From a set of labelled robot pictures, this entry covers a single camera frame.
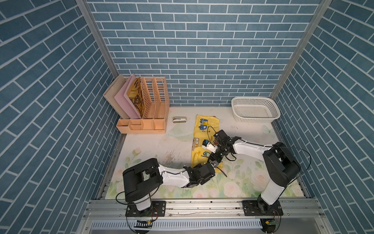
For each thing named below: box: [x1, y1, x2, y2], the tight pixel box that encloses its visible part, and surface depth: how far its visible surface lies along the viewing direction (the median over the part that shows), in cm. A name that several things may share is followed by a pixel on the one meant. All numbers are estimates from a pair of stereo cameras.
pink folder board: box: [113, 73, 142, 120], surface depth 96 cm
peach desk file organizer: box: [116, 76, 170, 135], surface depth 106 cm
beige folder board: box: [102, 73, 131, 119], surface depth 93 cm
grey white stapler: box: [172, 116, 187, 124], surface depth 113 cm
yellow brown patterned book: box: [126, 77, 146, 118], surface depth 104 cm
